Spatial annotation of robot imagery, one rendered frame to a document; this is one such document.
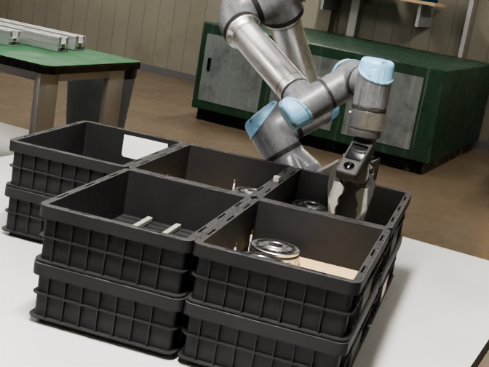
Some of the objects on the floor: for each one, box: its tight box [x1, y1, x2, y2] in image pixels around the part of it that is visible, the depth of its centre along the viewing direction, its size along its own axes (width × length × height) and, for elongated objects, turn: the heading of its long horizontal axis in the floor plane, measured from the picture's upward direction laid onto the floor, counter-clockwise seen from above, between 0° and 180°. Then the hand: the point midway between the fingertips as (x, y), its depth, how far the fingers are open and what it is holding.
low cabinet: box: [191, 22, 489, 175], centre depth 851 cm, size 220×200×86 cm
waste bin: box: [66, 69, 138, 128], centre depth 635 cm, size 49×48×60 cm
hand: (344, 218), depth 200 cm, fingers open, 5 cm apart
